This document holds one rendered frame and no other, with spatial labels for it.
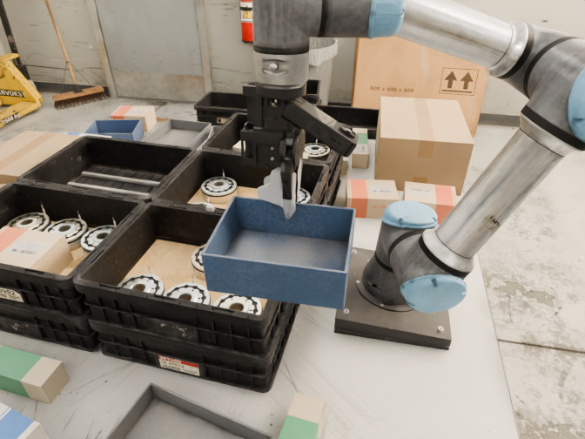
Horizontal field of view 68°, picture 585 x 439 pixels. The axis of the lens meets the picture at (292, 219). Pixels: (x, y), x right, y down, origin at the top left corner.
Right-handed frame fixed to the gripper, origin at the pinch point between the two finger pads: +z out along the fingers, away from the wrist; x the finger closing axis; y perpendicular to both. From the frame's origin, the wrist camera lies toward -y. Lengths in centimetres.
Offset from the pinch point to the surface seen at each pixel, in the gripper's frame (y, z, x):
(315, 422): -7.3, 37.0, 10.5
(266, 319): 3.3, 19.7, 4.9
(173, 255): 33.5, 27.2, -18.6
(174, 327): 22.0, 26.6, 4.2
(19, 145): 108, 21, -57
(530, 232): -101, 96, -180
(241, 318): 7.6, 19.6, 5.8
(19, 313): 60, 32, 3
